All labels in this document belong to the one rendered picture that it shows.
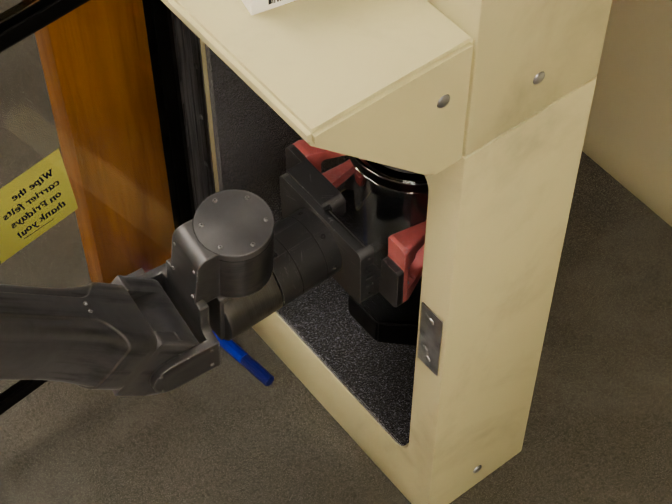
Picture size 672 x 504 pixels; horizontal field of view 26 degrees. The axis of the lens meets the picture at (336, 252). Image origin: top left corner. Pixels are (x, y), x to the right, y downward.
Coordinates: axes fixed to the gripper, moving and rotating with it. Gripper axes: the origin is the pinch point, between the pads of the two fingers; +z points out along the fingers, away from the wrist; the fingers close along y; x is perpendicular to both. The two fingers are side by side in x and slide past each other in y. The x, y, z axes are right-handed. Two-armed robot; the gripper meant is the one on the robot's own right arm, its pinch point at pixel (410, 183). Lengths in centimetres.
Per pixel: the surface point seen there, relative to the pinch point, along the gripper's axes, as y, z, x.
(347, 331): 0.5, -6.1, 16.3
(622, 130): 5.3, 33.2, 21.8
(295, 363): 3.5, -9.8, 21.6
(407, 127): -14.9, -13.6, -29.4
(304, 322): 3.6, -8.5, 16.3
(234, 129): 13.4, -7.7, 0.0
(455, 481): -15.0, -6.7, 20.2
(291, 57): -9.7, -17.6, -33.4
